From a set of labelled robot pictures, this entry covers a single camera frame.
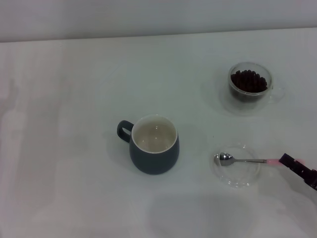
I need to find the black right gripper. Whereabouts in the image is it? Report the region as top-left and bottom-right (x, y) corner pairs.
(278, 153), (317, 191)

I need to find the clear glass cup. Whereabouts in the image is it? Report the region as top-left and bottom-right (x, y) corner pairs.
(227, 61), (285, 110)

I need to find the dark teal ceramic mug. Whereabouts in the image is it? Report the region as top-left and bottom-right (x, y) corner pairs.
(116, 114), (180, 176)

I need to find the pink handled metal spoon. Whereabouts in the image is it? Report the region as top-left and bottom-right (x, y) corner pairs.
(213, 151), (305, 167)

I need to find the clear glass saucer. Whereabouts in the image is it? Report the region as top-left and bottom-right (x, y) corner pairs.
(211, 142), (263, 189)

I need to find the heap of coffee beans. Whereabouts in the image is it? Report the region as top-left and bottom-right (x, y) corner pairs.
(230, 69), (268, 94)

